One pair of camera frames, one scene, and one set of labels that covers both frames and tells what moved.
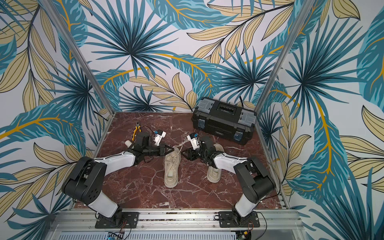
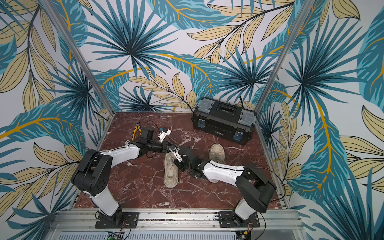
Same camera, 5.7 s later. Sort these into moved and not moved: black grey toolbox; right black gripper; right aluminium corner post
Moved: right black gripper
Not moved: right aluminium corner post; black grey toolbox
